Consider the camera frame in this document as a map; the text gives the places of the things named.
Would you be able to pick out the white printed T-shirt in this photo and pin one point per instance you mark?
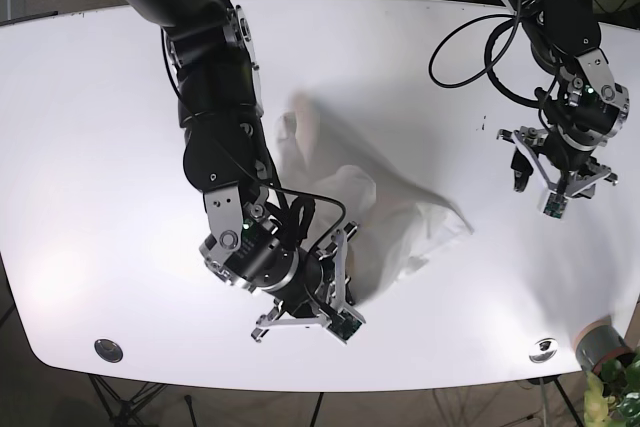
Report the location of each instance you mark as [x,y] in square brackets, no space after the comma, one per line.
[402,227]

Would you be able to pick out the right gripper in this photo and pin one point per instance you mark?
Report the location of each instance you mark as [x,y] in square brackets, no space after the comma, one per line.
[248,247]

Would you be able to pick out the silver table grommet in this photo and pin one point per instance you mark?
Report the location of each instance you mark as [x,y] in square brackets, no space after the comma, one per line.
[543,350]
[108,350]

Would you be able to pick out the grey plant pot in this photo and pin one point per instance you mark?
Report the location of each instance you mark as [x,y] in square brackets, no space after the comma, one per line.
[599,342]

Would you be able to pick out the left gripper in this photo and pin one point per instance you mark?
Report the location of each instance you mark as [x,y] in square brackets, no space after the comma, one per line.
[579,122]

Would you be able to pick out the left silver table grommet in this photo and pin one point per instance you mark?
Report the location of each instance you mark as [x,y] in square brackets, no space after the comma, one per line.
[108,350]

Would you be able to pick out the green potted plant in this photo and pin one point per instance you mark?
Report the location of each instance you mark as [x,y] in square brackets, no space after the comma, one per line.
[611,398]

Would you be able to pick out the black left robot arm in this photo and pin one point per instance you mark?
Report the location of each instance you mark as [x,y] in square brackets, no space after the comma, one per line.
[565,40]

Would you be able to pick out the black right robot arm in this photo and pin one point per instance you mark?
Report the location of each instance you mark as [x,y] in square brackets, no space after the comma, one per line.
[208,52]

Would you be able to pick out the right silver table grommet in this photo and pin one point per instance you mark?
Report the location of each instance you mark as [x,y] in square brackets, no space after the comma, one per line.
[543,350]

